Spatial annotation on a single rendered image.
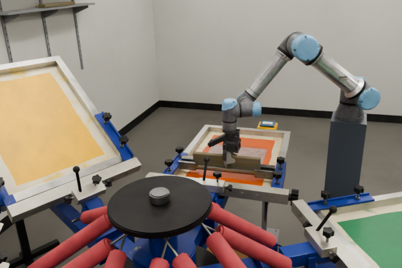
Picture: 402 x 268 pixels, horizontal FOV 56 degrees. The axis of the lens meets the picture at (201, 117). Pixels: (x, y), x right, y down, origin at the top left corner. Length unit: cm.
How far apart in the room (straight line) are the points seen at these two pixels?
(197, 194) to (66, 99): 112
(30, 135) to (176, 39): 419
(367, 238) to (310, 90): 409
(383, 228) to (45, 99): 168
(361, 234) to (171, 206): 87
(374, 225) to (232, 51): 421
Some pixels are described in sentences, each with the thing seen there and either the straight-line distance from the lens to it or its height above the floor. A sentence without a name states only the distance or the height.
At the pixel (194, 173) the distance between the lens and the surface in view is 204.
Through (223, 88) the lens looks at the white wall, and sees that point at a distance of 578.
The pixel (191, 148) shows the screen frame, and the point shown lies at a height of 99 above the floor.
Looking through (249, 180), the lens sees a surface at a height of 95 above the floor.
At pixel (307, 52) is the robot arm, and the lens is 180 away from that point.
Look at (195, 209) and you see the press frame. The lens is 110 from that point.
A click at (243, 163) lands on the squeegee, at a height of 105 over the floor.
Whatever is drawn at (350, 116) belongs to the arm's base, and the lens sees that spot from 214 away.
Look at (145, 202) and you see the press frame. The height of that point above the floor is 132.
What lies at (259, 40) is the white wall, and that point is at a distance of 552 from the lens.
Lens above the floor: 193
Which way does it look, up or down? 20 degrees down
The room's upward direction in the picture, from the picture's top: 2 degrees counter-clockwise
